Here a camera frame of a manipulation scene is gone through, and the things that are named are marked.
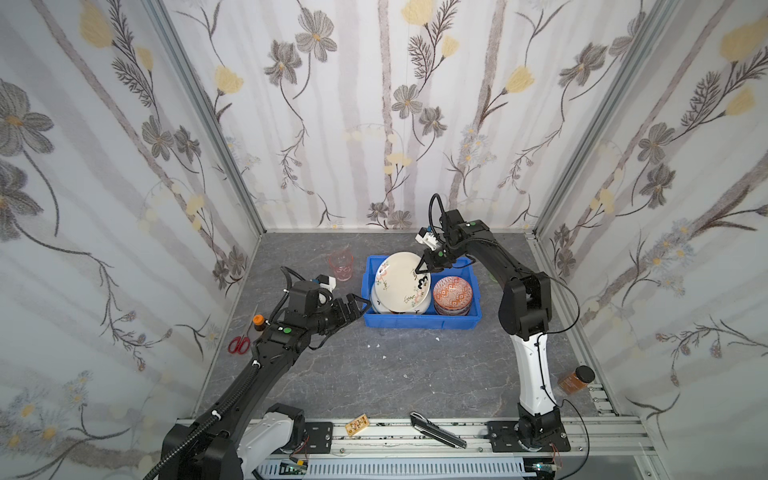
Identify cream plate underneath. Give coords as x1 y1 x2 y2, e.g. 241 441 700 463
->
372 252 432 311

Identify orange blue patterned bowl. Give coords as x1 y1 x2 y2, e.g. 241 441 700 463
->
432 276 474 316

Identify pink transparent cup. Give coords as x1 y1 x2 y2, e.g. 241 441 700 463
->
327 248 354 282

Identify watermelon pattern plate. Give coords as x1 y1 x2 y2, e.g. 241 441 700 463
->
370 289 432 315

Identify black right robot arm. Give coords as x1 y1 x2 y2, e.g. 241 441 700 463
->
415 193 570 452

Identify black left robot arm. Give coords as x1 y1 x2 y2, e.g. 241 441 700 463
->
144 266 371 479

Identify blue plastic bin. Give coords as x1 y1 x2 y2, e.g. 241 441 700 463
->
363 257 482 330

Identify brown bottle orange cap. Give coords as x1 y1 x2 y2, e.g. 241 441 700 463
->
252 314 269 332

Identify red scissors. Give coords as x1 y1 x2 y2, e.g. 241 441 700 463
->
227 307 258 355

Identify small wooden block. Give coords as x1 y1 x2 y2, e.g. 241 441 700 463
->
345 414 370 437

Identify black folding tool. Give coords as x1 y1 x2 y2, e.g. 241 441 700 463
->
409 411 467 449

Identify brown bottle black cap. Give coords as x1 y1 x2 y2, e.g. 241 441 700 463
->
558 365 596 395

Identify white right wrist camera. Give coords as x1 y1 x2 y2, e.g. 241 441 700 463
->
415 227 443 251

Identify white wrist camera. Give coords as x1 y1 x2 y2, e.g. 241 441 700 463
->
314 274 337 292
415 227 443 251

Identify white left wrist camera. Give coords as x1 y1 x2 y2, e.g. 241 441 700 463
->
314 274 337 292

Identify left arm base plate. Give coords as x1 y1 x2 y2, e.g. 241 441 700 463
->
294 422 334 456

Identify aluminium rail frame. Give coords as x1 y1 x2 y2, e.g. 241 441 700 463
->
238 413 668 479

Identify white perforated cable tray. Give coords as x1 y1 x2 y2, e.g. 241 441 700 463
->
251 458 536 479

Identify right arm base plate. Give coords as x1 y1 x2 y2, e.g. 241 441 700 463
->
486 420 571 453

